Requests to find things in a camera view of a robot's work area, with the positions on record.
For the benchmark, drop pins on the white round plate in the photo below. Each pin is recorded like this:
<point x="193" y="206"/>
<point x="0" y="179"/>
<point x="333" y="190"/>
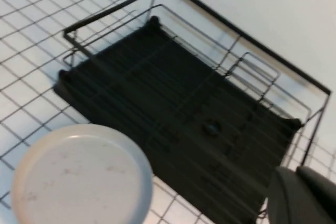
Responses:
<point x="78" y="179"/>

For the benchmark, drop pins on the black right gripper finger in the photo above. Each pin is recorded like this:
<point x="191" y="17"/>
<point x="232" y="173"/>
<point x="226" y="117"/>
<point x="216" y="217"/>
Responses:
<point x="302" y="200"/>

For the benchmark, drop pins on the white mat with black grid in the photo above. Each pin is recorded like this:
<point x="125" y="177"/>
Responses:
<point x="39" y="37"/>

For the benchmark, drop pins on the black plastic drip tray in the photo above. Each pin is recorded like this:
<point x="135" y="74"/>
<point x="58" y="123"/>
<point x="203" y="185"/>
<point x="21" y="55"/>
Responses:
<point x="162" y="95"/>

